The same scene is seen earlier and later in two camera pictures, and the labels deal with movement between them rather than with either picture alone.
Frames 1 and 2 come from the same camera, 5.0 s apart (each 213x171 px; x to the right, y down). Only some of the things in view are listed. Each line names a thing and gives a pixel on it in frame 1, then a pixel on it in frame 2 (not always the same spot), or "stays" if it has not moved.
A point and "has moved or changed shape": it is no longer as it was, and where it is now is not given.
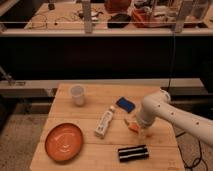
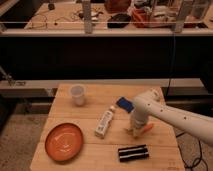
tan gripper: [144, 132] -> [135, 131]
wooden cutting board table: [94, 127] stays
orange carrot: [134, 127] has moved or changed shape
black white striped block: [133, 153] stays
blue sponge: [127, 105] stays
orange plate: [64, 142] stays
